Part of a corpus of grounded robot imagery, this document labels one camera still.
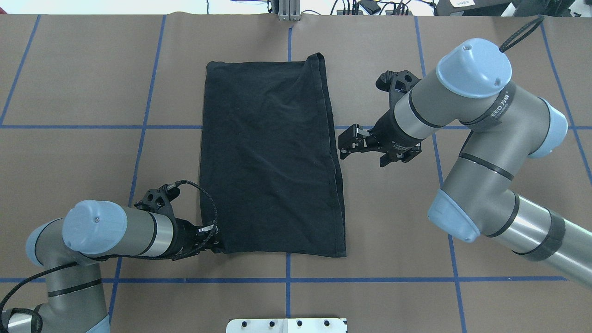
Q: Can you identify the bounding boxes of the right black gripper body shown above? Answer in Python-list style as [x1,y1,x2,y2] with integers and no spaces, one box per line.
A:
[368,110,421,154]

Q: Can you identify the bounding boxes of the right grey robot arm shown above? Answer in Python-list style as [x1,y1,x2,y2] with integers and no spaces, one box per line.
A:
[338,38,592,288]

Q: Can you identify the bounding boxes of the aluminium frame post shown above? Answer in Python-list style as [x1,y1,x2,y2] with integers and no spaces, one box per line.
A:
[272,0,302,21]

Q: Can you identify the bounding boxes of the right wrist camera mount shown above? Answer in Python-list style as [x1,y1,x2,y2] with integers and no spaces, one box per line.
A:
[376,70,421,107]

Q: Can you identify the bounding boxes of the black printed t-shirt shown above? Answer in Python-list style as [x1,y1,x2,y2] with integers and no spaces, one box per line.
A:
[199,53,347,258]

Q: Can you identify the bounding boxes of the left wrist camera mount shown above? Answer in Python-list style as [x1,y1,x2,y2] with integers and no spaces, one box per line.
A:
[134,184,180,216]

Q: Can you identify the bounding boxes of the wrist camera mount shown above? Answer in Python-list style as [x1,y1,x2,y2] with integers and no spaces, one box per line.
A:
[376,70,421,107]
[134,184,180,216]

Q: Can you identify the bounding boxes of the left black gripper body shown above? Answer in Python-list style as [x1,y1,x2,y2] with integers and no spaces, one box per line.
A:
[173,218,209,257]

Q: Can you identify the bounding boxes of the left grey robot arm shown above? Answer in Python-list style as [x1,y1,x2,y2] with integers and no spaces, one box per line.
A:
[1,200,219,333]

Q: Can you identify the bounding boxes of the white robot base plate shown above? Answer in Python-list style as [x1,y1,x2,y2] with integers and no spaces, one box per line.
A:
[226,317,348,333]

